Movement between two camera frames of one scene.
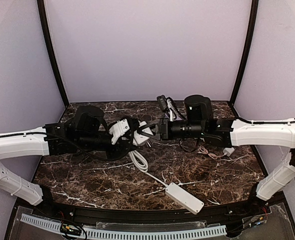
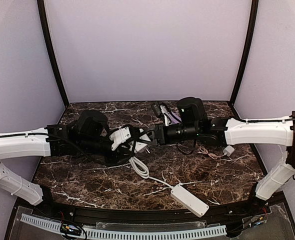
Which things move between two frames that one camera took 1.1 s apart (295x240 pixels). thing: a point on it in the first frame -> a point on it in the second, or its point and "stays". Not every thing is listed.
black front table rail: x=100 y=214 stays
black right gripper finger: x=155 y=137 -> x=149 y=135
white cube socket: x=139 y=139 -> x=139 y=147
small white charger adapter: x=229 y=151 stays
